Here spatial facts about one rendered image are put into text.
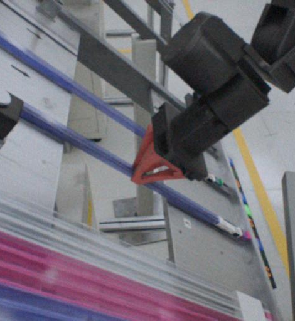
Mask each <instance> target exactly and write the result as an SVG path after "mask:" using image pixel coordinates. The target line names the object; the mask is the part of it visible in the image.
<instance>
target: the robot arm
mask: <svg viewBox="0 0 295 321"><path fill-rule="evenodd" d="M161 61H162V62H163V63H164V64H165V65H166V66H167V67H168V68H170V69H171V70H172V71H173V72H174V73H175V74H176V75H177V76H178V77H180V78H181V79H182V80H183V81H184V82H185V83H186V84H187V85H188V86H189V87H190V88H191V89H193V90H194V92H195V93H196V94H198V95H201V96H200V97H198V98H197V99H196V100H195V101H194V102H193V103H191V104H190V105H189V106H187V107H186V109H185V110H183V111H182V112H181V113H180V112H179V111H177V109H176V108H174V107H173V106H171V105H170V104H169V103H168V102H164V103H163V104H162V105H160V106H159V107H158V109H159V112H157V113H155V114H154V115H153V116H152V117H151V123H150V124H149V125H148V128H147V129H146V132H145V134H144V138H143V140H142V143H141V146H140V149H139V152H137V155H136V158H135V159H134V162H133V166H134V167H136V169H135V171H134V173H133V175H132V177H131V182H133V183H135V184H137V185H140V184H145V183H149V182H154V181H158V180H167V179H186V178H187V179H189V180H190V181H191V182H193V180H195V179H196V180H197V181H198V182H200V181H202V180H203V179H204V178H206V177H208V171H207V166H206V162H205V158H204V155H203V153H204V151H206V150H207V149H209V148H210V147H212V146H213V145H214V144H216V143H217V142H218V141H220V140H222V139H223V138H224V137H226V135H228V134H229V133H231V132H232V131H233V130H235V129H237V128H238V127H239V126H241V125H242V124H243V123H244V122H246V121H248V120H249V119H251V117H253V116H254V115H256V114H258V113H259V112H260V111H261V110H263V108H266V107H267V106H268V105H270V100H269V97H268V94H269V91H270V90H271V87H270V86H269V85H268V84H267V83H266V81H268V83H270V84H271V85H274V86H275V87H277V88H278V89H280V90H282V91H284V93H286V94H289V93H291V91H292V90H293V89H294V88H295V0H271V1H270V4H269V3H266V4H265V7H264V10H263V12H262V13H261V16H260V18H259V21H258V23H257V26H256V28H255V31H254V33H253V34H252V38H251V41H250V44H249V43H247V42H246V41H244V40H243V37H240V36H239V35H238V34H237V33H236V32H234V31H233V30H232V29H231V27H230V26H229V25H227V24H226V23H224V22H223V18H220V17H219V16H216V15H214V14H211V13H207V12H204V11H201V12H198V13H196V14H195V16H194V17H193V18H192V19H191V20H190V21H189V22H187V23H186V24H185V25H184V26H182V27H181V28H180V29H179V30H178V31H177V32H176V33H175V34H174V36H173V37H172V38H171V39H170V40H169V42H168V43H167V45H166V47H165V48H164V50H163V52H162V53H161ZM265 80H266V81H265ZM162 166H166V167H169V169H164V170H161V171H158V172H156V173H153V174H150V175H147V176H142V175H143V174H144V173H148V172H149V171H151V170H154V169H157V168H159V167H162Z"/></svg>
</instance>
